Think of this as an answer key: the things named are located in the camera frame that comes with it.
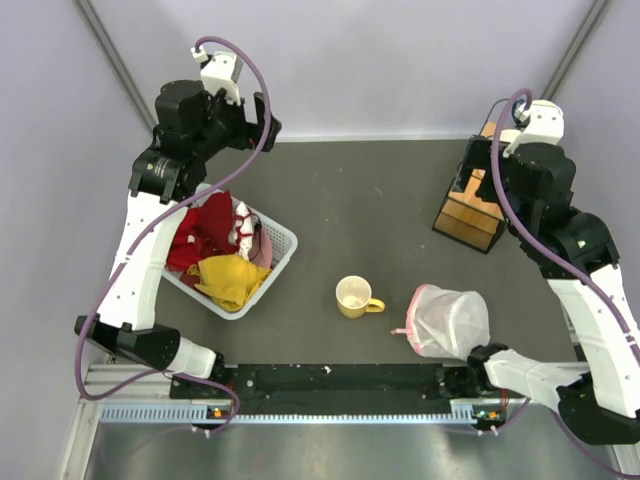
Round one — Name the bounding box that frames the white red-trimmed garment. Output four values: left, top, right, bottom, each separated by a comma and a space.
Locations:
228, 202, 261, 260

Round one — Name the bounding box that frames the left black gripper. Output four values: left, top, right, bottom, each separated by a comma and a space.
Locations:
191, 81, 280, 162

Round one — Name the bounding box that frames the yellow garment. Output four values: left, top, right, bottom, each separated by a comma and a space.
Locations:
187, 255, 271, 312

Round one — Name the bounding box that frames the white pink mesh laundry bag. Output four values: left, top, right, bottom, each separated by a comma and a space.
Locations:
391, 284, 490, 361

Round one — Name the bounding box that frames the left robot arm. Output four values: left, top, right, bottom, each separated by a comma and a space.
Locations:
75, 80, 281, 397

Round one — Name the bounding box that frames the grey cable duct rail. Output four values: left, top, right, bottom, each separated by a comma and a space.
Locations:
100, 403, 505, 425

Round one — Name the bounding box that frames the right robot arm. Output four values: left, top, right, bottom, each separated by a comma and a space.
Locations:
457, 135, 639, 445

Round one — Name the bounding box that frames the red garment in basket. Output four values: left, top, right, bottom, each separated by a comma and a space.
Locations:
166, 191, 238, 272

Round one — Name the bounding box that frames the pink garment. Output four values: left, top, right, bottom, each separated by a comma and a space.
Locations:
249, 227, 273, 269

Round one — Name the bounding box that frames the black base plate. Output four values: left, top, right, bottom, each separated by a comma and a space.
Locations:
169, 363, 506, 416

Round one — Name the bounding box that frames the black wire wooden rack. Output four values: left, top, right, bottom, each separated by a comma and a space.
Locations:
432, 97, 524, 255

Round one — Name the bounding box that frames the yellow mug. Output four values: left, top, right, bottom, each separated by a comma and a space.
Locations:
335, 275, 386, 319

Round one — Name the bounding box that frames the white plastic laundry basket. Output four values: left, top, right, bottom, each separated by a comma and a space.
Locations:
163, 189, 298, 320

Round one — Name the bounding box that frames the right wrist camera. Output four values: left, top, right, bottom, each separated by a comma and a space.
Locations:
500, 99, 565, 158

